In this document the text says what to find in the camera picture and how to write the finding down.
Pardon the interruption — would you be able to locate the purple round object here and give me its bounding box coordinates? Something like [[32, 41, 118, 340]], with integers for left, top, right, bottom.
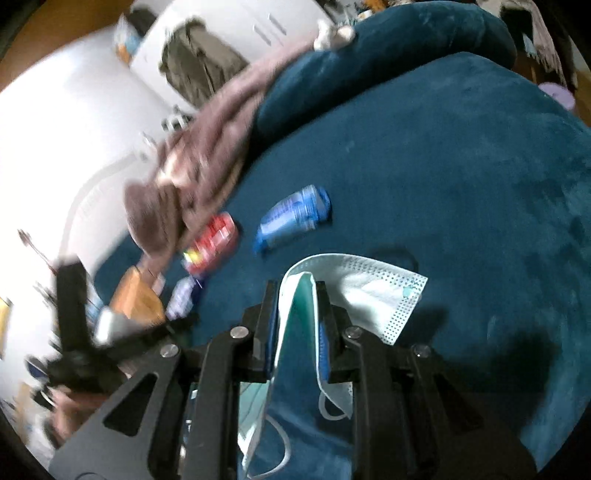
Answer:
[[538, 82, 576, 112]]

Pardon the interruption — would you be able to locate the white plush toy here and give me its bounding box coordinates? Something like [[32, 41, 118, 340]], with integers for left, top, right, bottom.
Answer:
[[313, 19, 356, 51]]

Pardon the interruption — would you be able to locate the white wardrobe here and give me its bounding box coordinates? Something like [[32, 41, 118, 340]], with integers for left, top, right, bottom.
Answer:
[[129, 0, 333, 118]]

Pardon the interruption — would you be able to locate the olive green jacket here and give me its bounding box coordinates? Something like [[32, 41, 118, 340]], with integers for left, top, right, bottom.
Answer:
[[159, 17, 249, 108]]

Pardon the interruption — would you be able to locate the white face mask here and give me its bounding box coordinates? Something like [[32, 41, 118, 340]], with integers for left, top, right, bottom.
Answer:
[[235, 252, 428, 479]]

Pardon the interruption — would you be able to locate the blue tissue packet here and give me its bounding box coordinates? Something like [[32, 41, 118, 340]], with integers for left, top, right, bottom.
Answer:
[[253, 185, 332, 254]]

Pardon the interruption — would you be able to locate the brown knit cloth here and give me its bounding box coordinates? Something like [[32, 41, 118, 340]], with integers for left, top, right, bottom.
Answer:
[[124, 181, 195, 268]]

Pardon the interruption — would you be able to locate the pink brown blanket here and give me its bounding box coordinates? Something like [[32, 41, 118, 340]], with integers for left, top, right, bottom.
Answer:
[[139, 39, 324, 241]]

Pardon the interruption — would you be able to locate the orange yellow box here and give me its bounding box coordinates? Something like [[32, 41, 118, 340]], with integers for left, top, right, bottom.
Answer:
[[110, 267, 166, 326]]

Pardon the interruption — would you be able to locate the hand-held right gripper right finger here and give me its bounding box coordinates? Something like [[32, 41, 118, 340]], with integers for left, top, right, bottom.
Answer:
[[314, 281, 539, 480]]

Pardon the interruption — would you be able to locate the teal plush bed cover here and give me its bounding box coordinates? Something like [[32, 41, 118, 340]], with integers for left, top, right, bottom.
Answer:
[[88, 51, 591, 480]]

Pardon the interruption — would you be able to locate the pile of clothes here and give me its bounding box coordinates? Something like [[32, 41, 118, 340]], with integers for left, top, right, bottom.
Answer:
[[517, 0, 571, 86]]

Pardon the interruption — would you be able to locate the teal plush pillow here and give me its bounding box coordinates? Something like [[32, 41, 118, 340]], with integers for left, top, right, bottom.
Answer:
[[254, 0, 517, 144]]

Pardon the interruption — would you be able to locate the pink container of red candies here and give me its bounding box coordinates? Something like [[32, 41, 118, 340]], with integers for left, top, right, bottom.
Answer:
[[181, 211, 240, 278]]

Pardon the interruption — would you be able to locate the blue and white packet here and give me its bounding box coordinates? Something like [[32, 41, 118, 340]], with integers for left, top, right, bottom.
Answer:
[[165, 276, 204, 320]]

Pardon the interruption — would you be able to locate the white printed packet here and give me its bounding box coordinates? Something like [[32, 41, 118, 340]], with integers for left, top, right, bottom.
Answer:
[[93, 308, 137, 344]]

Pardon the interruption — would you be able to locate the person's left hand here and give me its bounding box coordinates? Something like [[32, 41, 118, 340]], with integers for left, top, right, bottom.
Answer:
[[46, 390, 110, 453]]

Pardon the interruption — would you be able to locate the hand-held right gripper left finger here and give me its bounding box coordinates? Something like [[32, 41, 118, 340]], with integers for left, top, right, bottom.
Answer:
[[48, 279, 280, 480]]

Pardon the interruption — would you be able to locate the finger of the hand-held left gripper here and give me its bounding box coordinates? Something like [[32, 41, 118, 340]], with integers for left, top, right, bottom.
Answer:
[[97, 315, 198, 366], [53, 262, 92, 354]]

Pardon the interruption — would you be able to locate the blue and orange box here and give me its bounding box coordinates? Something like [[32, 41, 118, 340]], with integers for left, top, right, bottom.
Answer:
[[115, 13, 145, 63]]

